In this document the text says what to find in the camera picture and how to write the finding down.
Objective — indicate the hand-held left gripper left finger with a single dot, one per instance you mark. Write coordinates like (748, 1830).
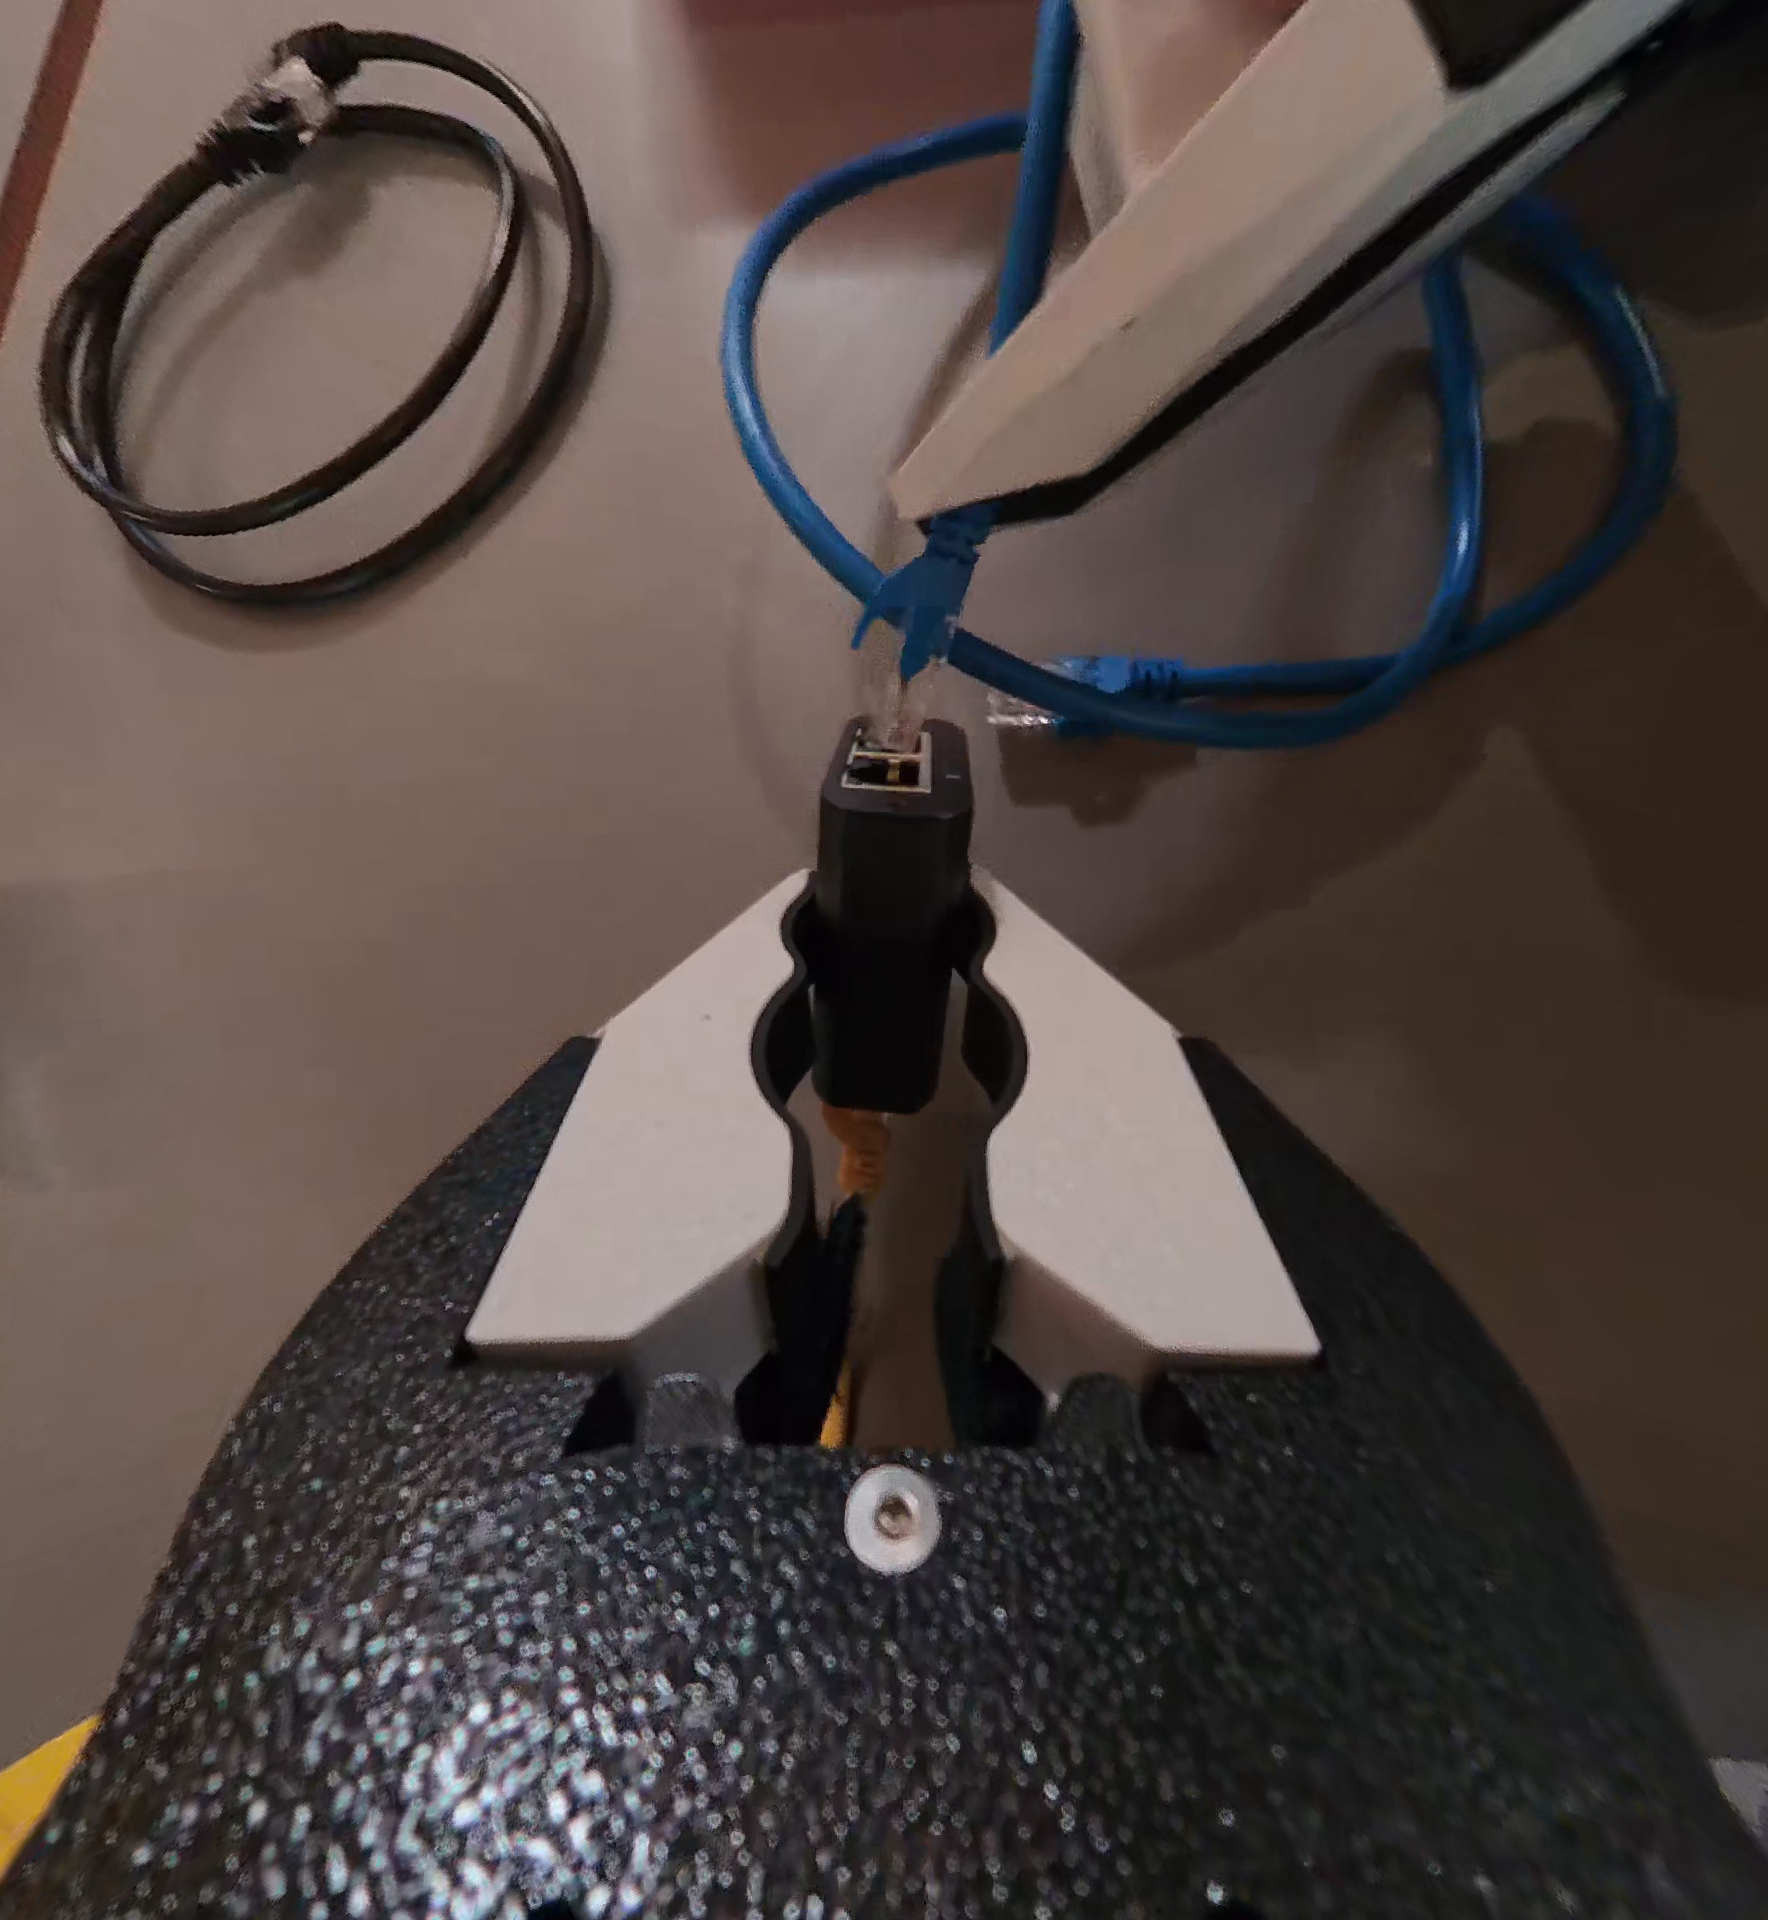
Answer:
(630, 1200)

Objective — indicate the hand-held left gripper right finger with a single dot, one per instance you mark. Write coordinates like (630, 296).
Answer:
(1136, 1200)

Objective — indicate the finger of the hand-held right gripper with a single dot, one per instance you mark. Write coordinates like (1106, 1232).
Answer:
(1200, 268)

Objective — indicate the black ethernet coupler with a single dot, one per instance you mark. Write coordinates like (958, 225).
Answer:
(893, 929)

